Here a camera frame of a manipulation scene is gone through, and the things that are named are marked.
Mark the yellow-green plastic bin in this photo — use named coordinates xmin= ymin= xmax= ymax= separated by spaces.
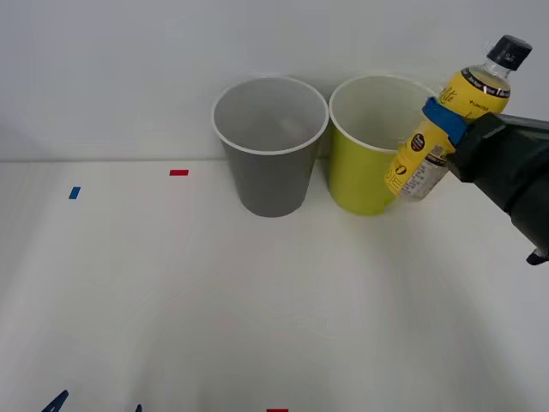
xmin=328 ymin=75 xmax=443 ymax=217

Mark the yellow bottle with black cap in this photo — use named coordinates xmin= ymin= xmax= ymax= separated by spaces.
xmin=384 ymin=34 xmax=534 ymax=203

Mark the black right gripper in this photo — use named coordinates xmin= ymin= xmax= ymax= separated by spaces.
xmin=420 ymin=96 xmax=549 ymax=257

